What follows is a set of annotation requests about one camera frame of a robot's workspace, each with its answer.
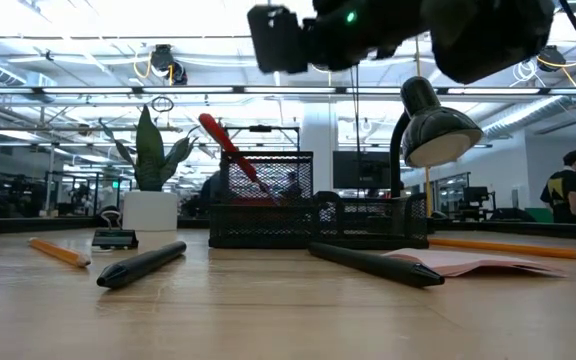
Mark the orange pencil pink eraser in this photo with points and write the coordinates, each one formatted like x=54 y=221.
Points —
x=508 y=247
x=58 y=251

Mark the black mesh desk organizer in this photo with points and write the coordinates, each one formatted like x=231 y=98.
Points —
x=260 y=227

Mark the black gooseneck desk lamp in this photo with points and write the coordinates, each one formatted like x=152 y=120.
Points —
x=433 y=130

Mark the black monitor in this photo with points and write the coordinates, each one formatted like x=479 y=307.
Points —
x=361 y=170

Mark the distant person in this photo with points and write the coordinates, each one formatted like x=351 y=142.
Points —
x=213 y=192

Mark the green snake plant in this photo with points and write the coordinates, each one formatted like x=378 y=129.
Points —
x=149 y=150

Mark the pink sticky note pad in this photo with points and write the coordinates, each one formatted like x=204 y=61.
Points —
x=468 y=262

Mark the white plant pot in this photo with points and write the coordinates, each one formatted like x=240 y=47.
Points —
x=150 y=212

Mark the black binder clip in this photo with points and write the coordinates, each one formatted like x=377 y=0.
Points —
x=114 y=239

